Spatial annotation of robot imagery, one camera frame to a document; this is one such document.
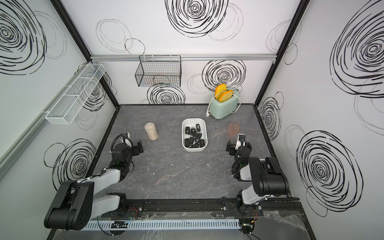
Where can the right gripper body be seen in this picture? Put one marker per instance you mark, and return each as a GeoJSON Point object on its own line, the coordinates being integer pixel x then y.
{"type": "Point", "coordinates": [236, 152]}

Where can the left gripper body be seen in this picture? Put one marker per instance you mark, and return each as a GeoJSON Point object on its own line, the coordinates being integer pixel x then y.
{"type": "Point", "coordinates": [130, 153]}

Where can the white storage box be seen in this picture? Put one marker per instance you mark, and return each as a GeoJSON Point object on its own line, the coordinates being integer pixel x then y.
{"type": "Point", "coordinates": [191, 122]}

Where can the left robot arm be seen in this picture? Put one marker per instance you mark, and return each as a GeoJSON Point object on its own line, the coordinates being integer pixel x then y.
{"type": "Point", "coordinates": [75, 204]}

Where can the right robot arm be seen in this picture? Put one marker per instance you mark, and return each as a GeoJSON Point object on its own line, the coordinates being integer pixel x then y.
{"type": "Point", "coordinates": [265, 175]}

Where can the brown translucent lid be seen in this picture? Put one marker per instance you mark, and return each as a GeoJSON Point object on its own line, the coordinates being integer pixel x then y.
{"type": "Point", "coordinates": [233, 129]}

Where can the clear jar of grains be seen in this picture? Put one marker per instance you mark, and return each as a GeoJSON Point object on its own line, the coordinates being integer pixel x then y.
{"type": "Point", "coordinates": [151, 131]}

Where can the mint green toaster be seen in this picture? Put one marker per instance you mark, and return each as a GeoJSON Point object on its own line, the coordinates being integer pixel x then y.
{"type": "Point", "coordinates": [220, 110]}

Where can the front orange toast slice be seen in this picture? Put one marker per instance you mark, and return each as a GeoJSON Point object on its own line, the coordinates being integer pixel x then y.
{"type": "Point", "coordinates": [225, 96]}

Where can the orange toast slice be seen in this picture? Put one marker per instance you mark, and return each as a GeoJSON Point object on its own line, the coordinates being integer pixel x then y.
{"type": "Point", "coordinates": [220, 89]}
{"type": "Point", "coordinates": [225, 96]}

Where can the rear orange toast slice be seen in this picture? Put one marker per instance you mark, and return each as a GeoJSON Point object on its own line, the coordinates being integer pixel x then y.
{"type": "Point", "coordinates": [220, 89]}

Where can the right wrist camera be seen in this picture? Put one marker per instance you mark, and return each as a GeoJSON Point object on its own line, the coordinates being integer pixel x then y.
{"type": "Point", "coordinates": [241, 141]}

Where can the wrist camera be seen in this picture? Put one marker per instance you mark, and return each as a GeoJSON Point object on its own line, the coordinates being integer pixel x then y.
{"type": "Point", "coordinates": [126, 139]}
{"type": "Point", "coordinates": [241, 141]}

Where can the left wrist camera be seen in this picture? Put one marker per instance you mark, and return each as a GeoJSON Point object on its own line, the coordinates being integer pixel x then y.
{"type": "Point", "coordinates": [126, 139]}

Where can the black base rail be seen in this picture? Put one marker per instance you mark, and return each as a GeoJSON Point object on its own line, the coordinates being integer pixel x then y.
{"type": "Point", "coordinates": [223, 207]}

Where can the white mesh wall shelf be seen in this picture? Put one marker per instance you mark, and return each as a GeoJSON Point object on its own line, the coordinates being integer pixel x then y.
{"type": "Point", "coordinates": [85, 92]}

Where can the white slotted cable duct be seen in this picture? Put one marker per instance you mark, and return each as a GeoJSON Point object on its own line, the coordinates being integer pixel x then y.
{"type": "Point", "coordinates": [138, 225]}

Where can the black wire basket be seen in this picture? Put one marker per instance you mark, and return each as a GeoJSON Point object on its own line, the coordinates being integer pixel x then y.
{"type": "Point", "coordinates": [159, 69]}

